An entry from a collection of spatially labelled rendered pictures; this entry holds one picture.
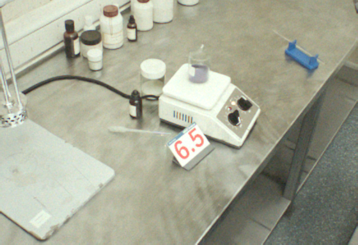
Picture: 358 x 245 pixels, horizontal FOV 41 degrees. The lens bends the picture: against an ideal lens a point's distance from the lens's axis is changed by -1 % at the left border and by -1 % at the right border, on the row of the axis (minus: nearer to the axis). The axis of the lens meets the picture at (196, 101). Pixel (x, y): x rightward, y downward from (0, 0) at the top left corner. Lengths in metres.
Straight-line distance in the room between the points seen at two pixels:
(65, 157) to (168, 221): 0.26
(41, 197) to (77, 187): 0.07
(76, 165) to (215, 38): 0.59
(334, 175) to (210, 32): 0.96
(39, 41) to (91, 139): 0.34
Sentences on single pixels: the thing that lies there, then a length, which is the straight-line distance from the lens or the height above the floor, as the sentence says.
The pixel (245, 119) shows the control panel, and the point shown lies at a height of 0.79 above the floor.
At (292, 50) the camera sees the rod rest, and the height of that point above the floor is 0.76.
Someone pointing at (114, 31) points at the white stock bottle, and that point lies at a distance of 1.31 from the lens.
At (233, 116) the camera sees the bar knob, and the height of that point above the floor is 0.81.
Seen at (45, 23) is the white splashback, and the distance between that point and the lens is 1.29.
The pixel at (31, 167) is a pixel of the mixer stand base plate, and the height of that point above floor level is 0.76.
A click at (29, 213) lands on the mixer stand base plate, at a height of 0.76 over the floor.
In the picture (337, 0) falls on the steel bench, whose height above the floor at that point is 0.75.
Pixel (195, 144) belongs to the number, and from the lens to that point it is 1.04.
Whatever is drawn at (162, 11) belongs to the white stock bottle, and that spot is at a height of 0.79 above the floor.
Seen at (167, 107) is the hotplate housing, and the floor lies 0.80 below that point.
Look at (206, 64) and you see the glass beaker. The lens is 1.04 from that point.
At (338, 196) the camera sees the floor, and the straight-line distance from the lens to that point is 2.05.
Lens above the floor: 1.50
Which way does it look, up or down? 40 degrees down
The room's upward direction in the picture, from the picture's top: 4 degrees clockwise
